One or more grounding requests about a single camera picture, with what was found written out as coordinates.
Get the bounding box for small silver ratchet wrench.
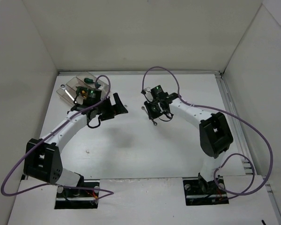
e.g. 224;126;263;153
141;106;157;126

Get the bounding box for yellow black cutting pliers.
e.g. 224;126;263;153
80;90;88;99

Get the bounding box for green stubby flathead screwdriver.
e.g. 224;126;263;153
83;77;94;84

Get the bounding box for large silver ratchet wrench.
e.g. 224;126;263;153
60;84;77;105

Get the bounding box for green handled pliers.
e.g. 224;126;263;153
75;86;84;96

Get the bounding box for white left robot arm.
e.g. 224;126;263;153
23;90;128;197

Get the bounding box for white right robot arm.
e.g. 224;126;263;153
141;85;233;193

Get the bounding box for clear three-compartment container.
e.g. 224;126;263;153
57;71;110;106

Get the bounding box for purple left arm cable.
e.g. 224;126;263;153
1;75;114;201

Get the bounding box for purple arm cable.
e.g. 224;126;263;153
1;75;114;201
141;66;274;196

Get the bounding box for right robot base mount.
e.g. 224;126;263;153
183;173;229;206

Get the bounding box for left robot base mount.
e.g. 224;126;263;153
54;187;99;210

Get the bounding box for aluminium rail right edge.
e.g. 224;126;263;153
215;71;281;225

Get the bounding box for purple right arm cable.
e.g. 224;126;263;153
141;66;274;196

